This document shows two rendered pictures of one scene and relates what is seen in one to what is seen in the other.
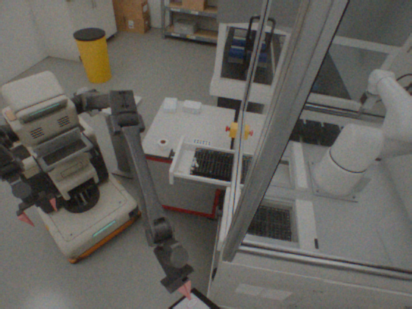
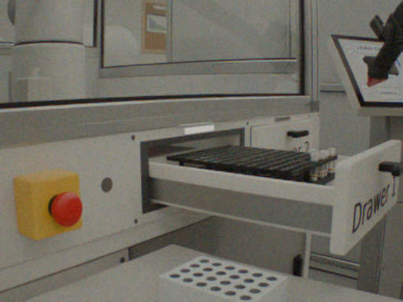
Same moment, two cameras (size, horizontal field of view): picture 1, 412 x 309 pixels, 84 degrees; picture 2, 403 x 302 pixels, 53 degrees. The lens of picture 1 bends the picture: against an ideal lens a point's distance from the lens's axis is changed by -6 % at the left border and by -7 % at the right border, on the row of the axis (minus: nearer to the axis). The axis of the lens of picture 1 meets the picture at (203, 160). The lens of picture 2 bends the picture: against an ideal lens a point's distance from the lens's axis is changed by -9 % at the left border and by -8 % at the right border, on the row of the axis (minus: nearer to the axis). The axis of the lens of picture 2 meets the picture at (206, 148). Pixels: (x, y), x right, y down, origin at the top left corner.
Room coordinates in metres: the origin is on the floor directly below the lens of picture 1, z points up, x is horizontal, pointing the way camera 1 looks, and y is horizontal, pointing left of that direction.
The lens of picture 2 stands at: (1.54, 0.25, 1.01)
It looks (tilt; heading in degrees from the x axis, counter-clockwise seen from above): 8 degrees down; 212
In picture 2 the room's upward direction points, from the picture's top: straight up
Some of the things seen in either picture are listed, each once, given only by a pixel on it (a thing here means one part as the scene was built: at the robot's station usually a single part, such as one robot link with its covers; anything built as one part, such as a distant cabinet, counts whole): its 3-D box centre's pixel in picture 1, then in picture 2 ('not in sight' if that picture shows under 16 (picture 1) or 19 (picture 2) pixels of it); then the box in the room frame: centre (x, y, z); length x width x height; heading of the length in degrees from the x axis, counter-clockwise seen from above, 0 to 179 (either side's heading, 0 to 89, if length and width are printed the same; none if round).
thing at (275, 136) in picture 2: (224, 217); (285, 146); (0.58, -0.13, 0.87); 0.29 x 0.02 x 0.11; 175
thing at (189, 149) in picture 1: (213, 166); (249, 177); (0.90, -0.06, 0.86); 0.40 x 0.26 x 0.06; 85
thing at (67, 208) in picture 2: not in sight; (64, 208); (1.22, -0.13, 0.88); 0.04 x 0.03 x 0.04; 175
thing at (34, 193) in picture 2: (232, 129); (49, 203); (1.22, -0.17, 0.88); 0.07 x 0.05 x 0.07; 175
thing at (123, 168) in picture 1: (126, 138); not in sight; (1.54, 0.71, 0.38); 0.30 x 0.30 x 0.76; 80
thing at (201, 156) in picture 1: (212, 165); (254, 175); (0.90, -0.05, 0.87); 0.22 x 0.18 x 0.06; 85
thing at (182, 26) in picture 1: (185, 26); not in sight; (4.97, 0.62, 0.22); 0.40 x 0.30 x 0.17; 80
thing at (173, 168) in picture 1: (177, 158); (372, 187); (0.92, 0.15, 0.87); 0.29 x 0.02 x 0.11; 175
